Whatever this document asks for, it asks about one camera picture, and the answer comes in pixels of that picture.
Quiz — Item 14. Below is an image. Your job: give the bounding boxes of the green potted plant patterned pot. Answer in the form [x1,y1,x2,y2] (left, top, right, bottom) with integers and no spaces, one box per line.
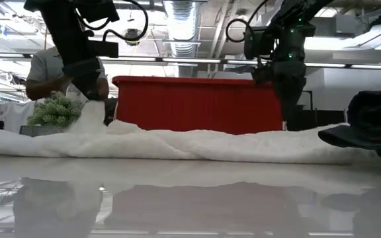
[18,91,85,137]

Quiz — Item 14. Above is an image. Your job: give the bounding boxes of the long ceiling light strip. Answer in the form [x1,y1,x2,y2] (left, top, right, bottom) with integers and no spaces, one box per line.
[0,51,381,71]

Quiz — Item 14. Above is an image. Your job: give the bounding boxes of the ribbed silver duct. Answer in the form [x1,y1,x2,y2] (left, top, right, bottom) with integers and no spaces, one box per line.
[162,0,208,59]

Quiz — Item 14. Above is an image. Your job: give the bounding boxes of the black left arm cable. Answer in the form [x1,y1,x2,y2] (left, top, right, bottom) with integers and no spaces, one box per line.
[73,0,149,43]

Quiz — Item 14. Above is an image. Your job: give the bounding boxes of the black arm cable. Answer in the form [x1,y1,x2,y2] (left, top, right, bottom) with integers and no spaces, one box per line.
[225,0,271,44]
[73,0,149,43]

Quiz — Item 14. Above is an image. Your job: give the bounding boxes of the dark grey garment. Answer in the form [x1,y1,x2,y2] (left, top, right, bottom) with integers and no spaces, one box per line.
[317,89,381,162]

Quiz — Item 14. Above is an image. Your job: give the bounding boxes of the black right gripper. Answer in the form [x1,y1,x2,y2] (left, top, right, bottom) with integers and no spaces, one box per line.
[252,61,308,130]

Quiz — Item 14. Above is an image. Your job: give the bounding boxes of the black ceiling dome camera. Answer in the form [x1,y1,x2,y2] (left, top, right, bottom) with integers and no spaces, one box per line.
[124,28,141,47]

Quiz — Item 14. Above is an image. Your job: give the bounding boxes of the large black screen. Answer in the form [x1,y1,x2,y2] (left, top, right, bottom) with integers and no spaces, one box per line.
[296,108,348,129]

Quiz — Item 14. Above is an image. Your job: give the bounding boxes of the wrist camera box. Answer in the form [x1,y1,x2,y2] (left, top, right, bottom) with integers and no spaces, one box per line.
[243,26,276,60]
[85,40,119,59]

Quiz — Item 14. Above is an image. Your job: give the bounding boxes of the white lace garment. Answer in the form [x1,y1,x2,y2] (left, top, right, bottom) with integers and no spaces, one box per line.
[0,100,381,165]

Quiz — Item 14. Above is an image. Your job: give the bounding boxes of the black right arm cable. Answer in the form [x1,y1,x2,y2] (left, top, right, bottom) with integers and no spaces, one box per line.
[225,0,271,44]

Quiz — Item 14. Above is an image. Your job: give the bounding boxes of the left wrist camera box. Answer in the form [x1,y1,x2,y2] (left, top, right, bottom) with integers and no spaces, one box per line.
[85,40,119,59]

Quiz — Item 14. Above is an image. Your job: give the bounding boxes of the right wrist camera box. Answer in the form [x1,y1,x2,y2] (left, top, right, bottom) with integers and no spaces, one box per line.
[243,26,276,60]

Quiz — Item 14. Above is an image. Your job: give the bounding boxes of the white hanging sheet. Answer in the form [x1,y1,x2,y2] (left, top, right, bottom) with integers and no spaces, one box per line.
[0,100,35,133]

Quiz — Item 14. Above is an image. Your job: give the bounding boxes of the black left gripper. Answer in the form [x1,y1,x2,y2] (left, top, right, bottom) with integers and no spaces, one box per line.
[62,58,105,101]

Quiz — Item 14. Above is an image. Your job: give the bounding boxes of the red plastic bin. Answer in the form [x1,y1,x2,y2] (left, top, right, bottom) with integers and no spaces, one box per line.
[111,75,284,136]

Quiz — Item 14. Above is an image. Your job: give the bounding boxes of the person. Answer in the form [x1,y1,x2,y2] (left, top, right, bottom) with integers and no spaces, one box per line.
[24,46,110,102]

